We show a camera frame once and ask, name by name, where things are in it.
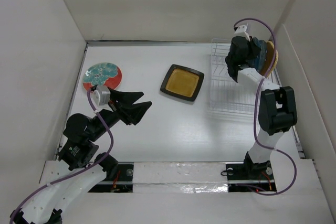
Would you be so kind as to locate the white wire dish rack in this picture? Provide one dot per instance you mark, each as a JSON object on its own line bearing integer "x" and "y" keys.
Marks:
{"x": 225, "y": 95}

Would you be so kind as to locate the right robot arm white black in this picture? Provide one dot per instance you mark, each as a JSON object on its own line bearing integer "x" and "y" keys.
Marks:
{"x": 275, "y": 109}

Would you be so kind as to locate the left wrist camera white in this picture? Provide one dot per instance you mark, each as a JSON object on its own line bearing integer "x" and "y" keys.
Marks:
{"x": 101, "y": 95}

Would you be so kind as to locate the brown black square plate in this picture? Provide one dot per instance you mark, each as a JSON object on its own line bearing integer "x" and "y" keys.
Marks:
{"x": 182, "y": 82}

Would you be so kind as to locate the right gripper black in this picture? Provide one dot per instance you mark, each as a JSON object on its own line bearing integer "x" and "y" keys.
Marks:
{"x": 254, "y": 54}

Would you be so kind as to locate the dark blue leaf-shaped plate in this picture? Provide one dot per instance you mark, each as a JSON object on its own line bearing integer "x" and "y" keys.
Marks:
{"x": 261, "y": 57}

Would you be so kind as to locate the woven bamboo square plate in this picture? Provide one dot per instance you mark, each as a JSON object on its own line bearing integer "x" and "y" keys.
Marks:
{"x": 273, "y": 64}

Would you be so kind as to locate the red teal floral round plate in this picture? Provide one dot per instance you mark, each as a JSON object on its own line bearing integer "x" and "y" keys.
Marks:
{"x": 102, "y": 74}

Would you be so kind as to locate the teal round plate white blossoms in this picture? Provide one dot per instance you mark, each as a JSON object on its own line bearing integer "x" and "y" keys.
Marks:
{"x": 269, "y": 55}

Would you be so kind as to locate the aluminium base rail with mounts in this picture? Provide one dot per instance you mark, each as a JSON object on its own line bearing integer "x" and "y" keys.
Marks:
{"x": 185, "y": 177}

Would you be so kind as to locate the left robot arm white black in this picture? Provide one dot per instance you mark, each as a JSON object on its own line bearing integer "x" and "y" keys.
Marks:
{"x": 85, "y": 158}

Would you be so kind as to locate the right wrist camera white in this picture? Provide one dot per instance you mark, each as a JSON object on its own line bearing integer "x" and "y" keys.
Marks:
{"x": 242, "y": 30}

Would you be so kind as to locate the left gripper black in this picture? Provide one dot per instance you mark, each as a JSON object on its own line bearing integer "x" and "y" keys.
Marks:
{"x": 123, "y": 102}

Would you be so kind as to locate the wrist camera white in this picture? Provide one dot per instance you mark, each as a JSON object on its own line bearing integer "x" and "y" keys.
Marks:
{"x": 101, "y": 95}
{"x": 242, "y": 30}

